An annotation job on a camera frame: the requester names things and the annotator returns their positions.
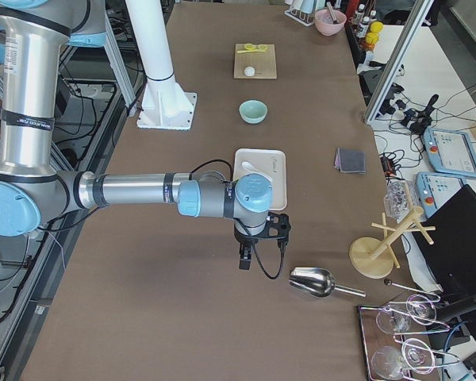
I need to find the white ceramic spoon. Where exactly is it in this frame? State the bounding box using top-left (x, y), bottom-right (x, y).
top-left (241, 161), bottom-right (272, 182)

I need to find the light green ceramic bowl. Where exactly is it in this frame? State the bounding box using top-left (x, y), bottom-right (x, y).
top-left (239, 99), bottom-right (268, 125)

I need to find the yellow plastic spoon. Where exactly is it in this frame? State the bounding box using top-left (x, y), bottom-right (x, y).
top-left (236, 43), bottom-right (268, 54)

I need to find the pink mixing bowl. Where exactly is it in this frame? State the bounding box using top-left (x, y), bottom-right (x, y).
top-left (314, 9), bottom-right (347, 37)

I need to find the metal scoop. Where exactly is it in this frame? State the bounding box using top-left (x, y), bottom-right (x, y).
top-left (289, 267), bottom-right (367, 298)

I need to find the white rectangular tray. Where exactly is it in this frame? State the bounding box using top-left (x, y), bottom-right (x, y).
top-left (233, 148), bottom-right (287, 211)

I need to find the wooden mug tree stand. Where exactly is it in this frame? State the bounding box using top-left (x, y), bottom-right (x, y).
top-left (349, 183), bottom-right (436, 279)

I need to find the grey folded cloth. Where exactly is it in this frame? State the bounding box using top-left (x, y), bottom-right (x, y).
top-left (334, 148), bottom-right (366, 174)

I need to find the clear plastic bag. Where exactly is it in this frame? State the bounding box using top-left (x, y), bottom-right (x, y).
top-left (384, 180), bottom-right (416, 221)

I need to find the wooden cutting board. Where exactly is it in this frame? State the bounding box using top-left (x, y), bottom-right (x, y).
top-left (233, 43), bottom-right (277, 79)

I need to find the lower blue teach pendant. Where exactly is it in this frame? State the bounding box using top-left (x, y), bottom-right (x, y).
top-left (416, 171), bottom-right (466, 217)

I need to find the blue teach pendant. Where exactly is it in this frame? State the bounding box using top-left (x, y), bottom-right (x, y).
top-left (423, 128), bottom-right (476, 179)
top-left (416, 171), bottom-right (466, 217)

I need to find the black monitor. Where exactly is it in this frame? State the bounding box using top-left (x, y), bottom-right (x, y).
top-left (413, 185), bottom-right (476, 294)

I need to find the upper blue teach pendant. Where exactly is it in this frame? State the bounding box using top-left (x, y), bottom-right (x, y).
top-left (423, 128), bottom-right (476, 179)

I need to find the yellow lemon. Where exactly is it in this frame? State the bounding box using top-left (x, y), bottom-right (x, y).
top-left (368, 21), bottom-right (383, 33)

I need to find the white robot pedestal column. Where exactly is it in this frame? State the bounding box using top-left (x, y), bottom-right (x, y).
top-left (126, 0), bottom-right (197, 131)

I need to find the wire glass rack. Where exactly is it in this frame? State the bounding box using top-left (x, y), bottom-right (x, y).
top-left (357, 294), bottom-right (460, 380)

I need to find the aluminium frame post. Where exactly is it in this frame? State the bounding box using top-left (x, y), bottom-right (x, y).
top-left (363, 0), bottom-right (433, 124)

